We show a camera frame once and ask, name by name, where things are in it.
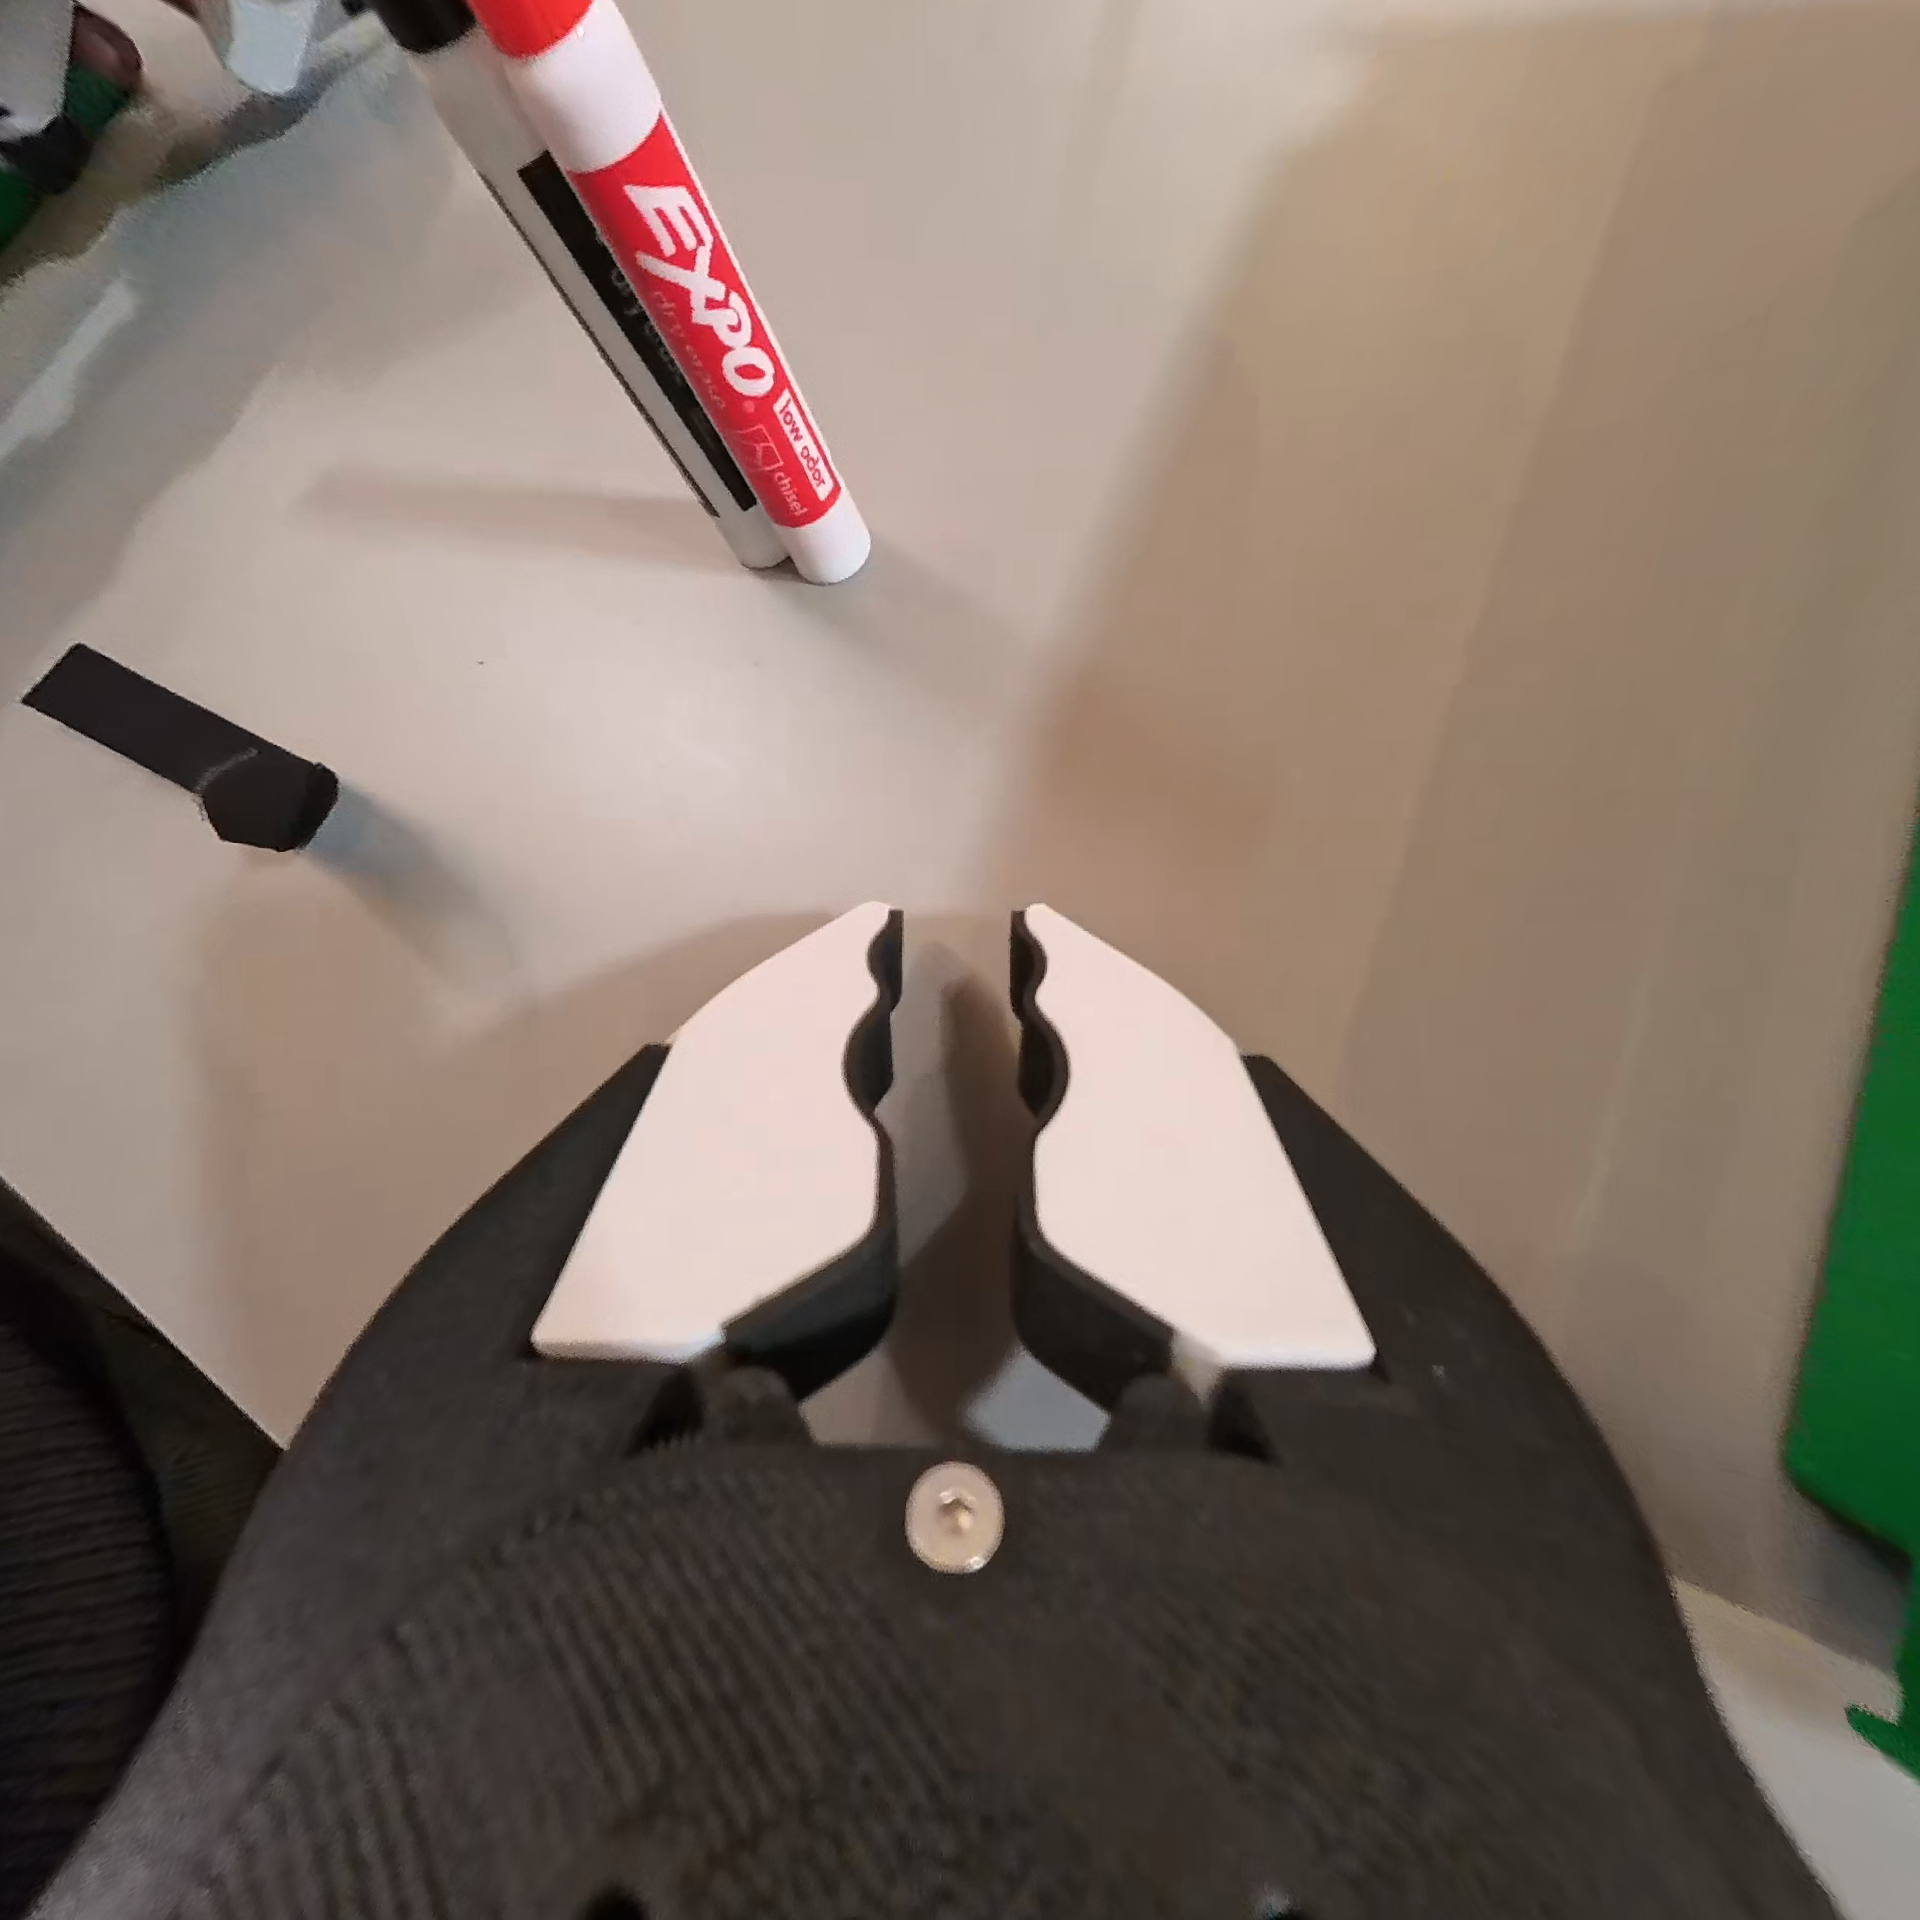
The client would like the red dry erase marker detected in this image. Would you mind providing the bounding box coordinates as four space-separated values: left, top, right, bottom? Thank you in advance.
463 0 876 587

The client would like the black dry erase marker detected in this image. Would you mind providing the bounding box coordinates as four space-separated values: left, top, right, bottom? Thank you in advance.
381 0 788 571

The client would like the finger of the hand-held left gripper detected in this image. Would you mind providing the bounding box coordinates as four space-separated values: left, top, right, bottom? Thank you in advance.
208 0 328 98

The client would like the black hook-and-loop strap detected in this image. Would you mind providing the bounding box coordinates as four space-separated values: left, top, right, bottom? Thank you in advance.
23 644 340 863

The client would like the person's dark clothing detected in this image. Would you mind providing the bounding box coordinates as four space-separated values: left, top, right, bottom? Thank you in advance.
0 1184 287 1920

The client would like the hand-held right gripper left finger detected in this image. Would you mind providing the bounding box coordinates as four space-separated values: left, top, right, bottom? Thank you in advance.
528 901 911 1404

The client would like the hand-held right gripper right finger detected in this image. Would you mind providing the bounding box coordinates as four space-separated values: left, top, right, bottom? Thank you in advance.
1007 903 1382 1413

